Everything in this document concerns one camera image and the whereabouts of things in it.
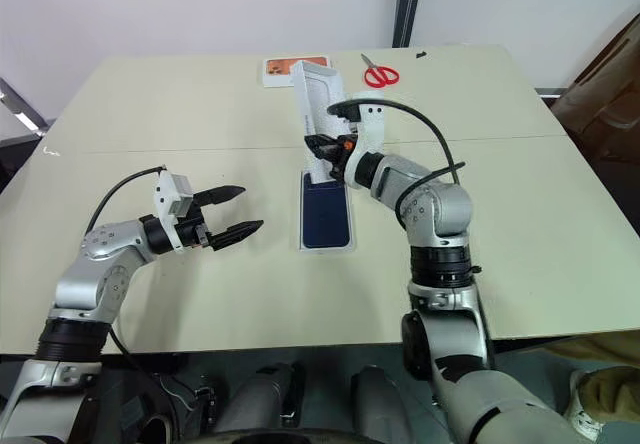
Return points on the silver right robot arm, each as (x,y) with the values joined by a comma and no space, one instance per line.
(440,209)

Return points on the brown cardboard box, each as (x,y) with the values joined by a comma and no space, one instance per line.
(610,104)

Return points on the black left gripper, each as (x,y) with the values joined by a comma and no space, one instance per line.
(196,229)

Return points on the small white scrap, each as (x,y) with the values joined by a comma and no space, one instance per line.
(50,152)

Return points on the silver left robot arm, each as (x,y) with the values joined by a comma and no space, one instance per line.
(100,274)

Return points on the dark grey rounded shape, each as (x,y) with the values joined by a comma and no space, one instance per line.
(260,394)

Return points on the grey metal pole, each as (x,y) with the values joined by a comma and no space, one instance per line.
(407,4)

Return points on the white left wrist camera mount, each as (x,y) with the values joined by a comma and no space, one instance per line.
(162,214)

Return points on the white box with orange print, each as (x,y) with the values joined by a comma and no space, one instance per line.
(277,76)

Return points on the silver metal frame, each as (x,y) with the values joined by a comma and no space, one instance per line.
(20,109)

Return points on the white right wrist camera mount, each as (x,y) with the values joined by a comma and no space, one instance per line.
(371,129)

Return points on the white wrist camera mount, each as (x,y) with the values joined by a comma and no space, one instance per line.
(371,129)
(162,214)

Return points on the white box lid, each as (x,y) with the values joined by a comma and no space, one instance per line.
(320,99)

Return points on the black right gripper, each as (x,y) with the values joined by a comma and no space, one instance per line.
(339,156)

